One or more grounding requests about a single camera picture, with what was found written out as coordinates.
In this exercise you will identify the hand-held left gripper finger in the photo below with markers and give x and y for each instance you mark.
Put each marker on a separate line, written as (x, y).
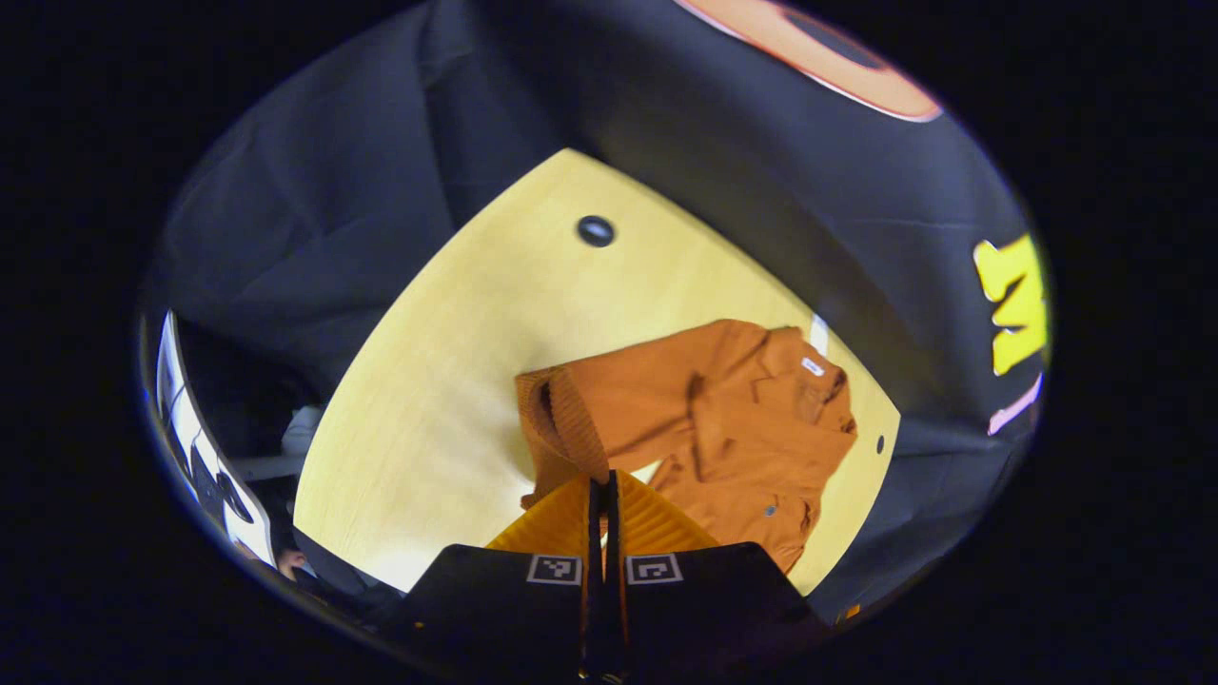
(614, 533)
(595, 533)

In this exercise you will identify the orange knitted garment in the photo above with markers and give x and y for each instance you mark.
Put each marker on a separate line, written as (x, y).
(742, 447)

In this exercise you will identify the white printed board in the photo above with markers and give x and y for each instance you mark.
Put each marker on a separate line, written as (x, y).
(190, 438)

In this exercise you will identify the black backdrop cloth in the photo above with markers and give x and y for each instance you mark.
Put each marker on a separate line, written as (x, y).
(314, 209)

